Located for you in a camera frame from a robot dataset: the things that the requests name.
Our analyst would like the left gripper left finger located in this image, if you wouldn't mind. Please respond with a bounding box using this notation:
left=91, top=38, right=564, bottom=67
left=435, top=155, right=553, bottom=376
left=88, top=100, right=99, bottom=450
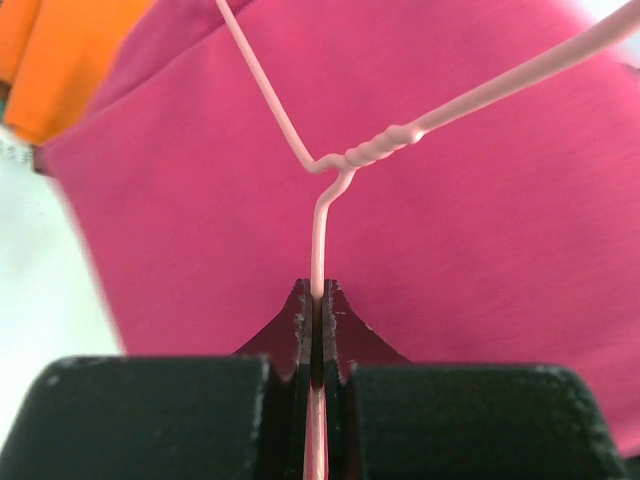
left=1, top=279, right=311, bottom=479

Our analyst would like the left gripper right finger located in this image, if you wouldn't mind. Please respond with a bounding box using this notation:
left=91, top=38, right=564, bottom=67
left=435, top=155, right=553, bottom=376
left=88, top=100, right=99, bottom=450
left=323, top=280, right=628, bottom=479

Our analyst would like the pink wire hanger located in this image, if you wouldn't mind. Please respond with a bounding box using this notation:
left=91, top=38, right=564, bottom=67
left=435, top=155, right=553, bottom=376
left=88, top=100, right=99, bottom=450
left=217, top=1, right=639, bottom=479

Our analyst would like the white laundry basket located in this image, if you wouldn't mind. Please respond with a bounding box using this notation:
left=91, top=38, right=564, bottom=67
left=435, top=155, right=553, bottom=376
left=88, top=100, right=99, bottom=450
left=0, top=125, right=38, bottom=173

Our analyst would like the orange folded cloth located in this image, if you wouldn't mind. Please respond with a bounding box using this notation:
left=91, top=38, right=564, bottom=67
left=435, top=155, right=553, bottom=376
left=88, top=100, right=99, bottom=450
left=1, top=0, right=152, bottom=145

